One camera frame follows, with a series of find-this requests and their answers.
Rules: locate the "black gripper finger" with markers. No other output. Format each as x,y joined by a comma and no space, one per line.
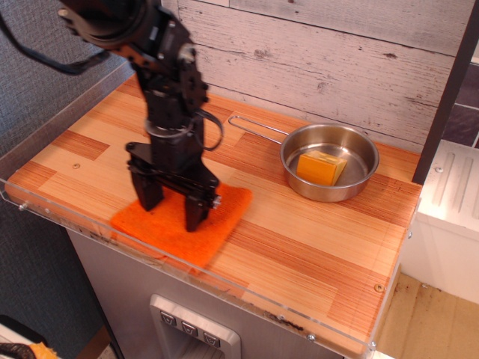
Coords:
148,190
197,210

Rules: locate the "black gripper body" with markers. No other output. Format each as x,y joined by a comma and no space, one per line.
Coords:
175,161

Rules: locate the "orange knitted cloth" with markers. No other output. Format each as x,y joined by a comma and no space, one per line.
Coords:
161,233

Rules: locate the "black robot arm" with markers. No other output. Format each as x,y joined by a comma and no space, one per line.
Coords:
163,56

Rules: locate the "grey cabinet with dispenser panel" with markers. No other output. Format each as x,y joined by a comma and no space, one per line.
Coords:
156,314

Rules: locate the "yellow cheese wedge block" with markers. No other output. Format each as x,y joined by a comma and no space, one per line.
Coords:
320,168

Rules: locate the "yellow object bottom left corner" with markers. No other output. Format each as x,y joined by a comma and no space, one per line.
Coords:
24,351

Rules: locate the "steel pan with wire handle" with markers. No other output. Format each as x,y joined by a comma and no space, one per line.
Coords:
342,141

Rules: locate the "dark right upright post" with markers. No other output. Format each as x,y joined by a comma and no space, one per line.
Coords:
452,88

